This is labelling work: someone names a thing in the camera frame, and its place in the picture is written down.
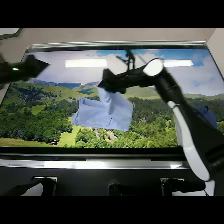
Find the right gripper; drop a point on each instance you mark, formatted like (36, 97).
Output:
(115, 81)

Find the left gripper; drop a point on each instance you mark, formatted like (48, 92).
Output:
(36, 66)

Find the light blue shirt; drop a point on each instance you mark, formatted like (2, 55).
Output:
(103, 113)

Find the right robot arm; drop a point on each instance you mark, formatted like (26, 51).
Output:
(196, 133)

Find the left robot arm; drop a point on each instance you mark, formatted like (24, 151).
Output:
(10, 71)

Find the dark blue garment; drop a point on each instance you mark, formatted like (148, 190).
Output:
(208, 116)

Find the silver frame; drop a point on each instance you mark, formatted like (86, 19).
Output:
(100, 163)

